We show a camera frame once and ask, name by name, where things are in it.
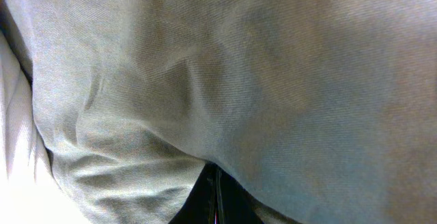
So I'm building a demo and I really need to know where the white t-shirt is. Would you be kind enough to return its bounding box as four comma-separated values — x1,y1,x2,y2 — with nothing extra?
1,38,88,224

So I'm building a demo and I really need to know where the grey garment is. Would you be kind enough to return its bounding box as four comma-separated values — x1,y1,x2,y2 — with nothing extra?
1,0,436,223

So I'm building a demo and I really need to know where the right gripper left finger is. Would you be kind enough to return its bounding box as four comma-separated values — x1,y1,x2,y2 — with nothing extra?
169,164,216,224

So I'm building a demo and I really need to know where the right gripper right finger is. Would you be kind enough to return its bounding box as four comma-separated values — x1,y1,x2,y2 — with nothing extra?
218,168,263,224

